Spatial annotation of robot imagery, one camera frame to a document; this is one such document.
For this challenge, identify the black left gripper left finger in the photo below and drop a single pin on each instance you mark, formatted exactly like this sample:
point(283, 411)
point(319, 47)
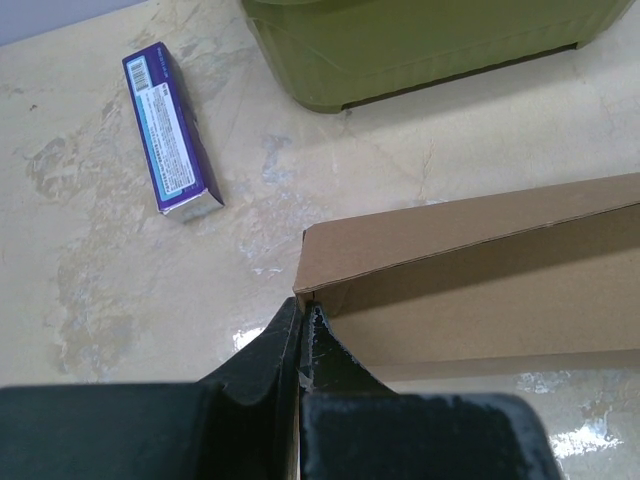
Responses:
point(238, 422)

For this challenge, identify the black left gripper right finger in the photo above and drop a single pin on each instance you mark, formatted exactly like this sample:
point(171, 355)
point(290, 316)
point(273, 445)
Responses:
point(352, 426)

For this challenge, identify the brown cardboard box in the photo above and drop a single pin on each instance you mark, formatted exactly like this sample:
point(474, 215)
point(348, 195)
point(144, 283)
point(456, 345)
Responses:
point(532, 280)

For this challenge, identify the purple toothpaste box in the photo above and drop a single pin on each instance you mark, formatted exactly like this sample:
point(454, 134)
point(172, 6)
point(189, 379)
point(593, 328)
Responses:
point(183, 180)

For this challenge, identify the olive green plastic bin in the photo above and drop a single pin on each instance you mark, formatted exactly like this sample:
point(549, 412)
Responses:
point(328, 55)

